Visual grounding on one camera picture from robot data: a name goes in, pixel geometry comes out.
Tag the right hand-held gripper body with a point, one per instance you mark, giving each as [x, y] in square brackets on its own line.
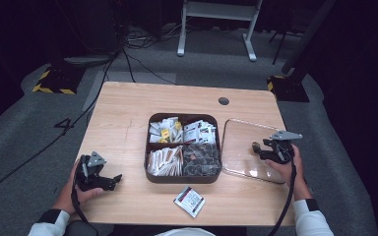
[282, 152]

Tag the person's white shirt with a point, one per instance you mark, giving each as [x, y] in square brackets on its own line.
[183, 232]

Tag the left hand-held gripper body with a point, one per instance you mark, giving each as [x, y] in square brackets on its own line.
[90, 173]

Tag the black-yellow striped stand base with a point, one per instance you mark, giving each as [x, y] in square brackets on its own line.
[288, 88]
[57, 80]

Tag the person's dark trouser leg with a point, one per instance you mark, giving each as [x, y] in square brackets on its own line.
[82, 228]

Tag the pile of yellow-tagged tea bags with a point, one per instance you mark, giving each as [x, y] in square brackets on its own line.
[165, 131]

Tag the dark round table grommet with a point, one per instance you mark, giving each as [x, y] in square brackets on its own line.
[223, 101]

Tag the person's left hand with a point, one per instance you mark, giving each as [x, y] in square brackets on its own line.
[67, 198]

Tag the pile of brown-white stick packets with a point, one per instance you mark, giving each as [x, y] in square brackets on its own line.
[165, 160]

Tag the grey power strip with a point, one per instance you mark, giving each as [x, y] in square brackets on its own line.
[87, 60]

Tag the pile of white printed sachets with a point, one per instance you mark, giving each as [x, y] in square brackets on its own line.
[200, 132]

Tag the black slanted pole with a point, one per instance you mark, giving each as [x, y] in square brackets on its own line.
[308, 36]

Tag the clear plastic lid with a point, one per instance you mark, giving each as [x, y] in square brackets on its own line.
[239, 154]

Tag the white red-striped square packet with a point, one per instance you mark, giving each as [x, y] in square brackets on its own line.
[189, 201]

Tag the white metal stand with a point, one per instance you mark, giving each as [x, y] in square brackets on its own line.
[220, 10]

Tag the pile of dark packets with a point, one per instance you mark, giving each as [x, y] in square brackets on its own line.
[201, 160]

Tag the brown four-compartment box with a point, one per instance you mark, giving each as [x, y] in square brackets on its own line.
[183, 179]

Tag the person's right hand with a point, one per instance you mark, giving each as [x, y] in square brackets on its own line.
[297, 177]

